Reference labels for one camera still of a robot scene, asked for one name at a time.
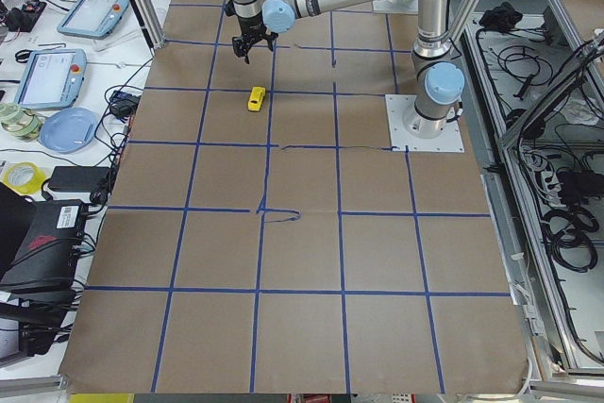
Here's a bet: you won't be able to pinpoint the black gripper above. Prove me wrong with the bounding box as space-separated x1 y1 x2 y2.
231 15 277 63

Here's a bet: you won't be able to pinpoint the yellow beetle toy car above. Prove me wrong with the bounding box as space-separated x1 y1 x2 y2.
247 86 266 112

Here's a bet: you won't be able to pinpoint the upper blue teach pendant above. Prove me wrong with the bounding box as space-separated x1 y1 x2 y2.
57 0 129 40

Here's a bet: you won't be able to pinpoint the blue teach pendant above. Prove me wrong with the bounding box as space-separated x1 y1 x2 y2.
57 0 129 40
15 49 88 110

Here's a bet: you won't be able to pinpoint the blue plate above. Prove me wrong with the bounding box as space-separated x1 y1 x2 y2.
39 108 98 154

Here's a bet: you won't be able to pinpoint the lower blue teach pendant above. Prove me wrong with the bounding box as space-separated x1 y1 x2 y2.
15 49 88 110

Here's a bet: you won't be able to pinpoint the green tape rolls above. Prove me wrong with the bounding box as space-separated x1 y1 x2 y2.
1 103 43 142

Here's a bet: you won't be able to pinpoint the yellow tape roll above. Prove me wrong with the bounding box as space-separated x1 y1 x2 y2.
2 162 46 195

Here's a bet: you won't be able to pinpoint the black computer box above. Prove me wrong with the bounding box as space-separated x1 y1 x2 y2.
1 196 87 294

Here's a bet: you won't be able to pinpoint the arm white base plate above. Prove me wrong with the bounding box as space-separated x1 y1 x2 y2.
385 94 464 153

